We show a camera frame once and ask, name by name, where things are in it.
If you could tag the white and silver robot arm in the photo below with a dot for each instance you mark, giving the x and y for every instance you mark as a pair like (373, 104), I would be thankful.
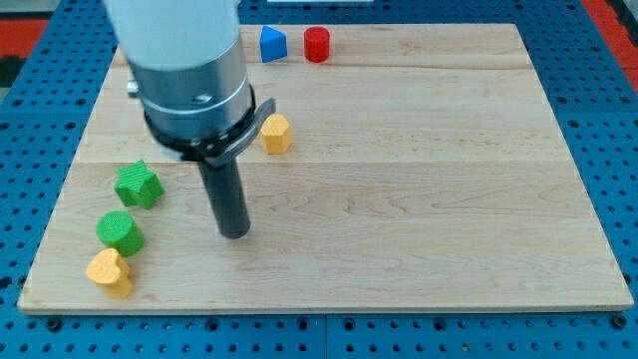
(188, 61)

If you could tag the yellow heart block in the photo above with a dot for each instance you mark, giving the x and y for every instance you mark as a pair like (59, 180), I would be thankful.
(110, 272)

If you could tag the yellow hexagon block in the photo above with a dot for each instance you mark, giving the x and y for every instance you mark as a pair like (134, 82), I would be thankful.
(275, 135)

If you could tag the light wooden board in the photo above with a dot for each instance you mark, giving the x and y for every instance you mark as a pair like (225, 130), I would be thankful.
(427, 173)

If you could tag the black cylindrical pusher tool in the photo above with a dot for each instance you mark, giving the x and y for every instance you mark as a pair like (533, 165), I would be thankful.
(225, 193)

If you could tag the red cylinder block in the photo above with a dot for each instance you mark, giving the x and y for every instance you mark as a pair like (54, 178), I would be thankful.
(316, 44)

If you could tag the blue triangle block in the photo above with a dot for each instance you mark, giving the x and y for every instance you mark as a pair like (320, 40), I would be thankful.
(273, 44)

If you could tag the green star block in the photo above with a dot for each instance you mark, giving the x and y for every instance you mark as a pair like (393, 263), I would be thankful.
(138, 185)

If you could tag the green cylinder block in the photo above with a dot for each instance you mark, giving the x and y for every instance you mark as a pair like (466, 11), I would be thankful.
(118, 230)

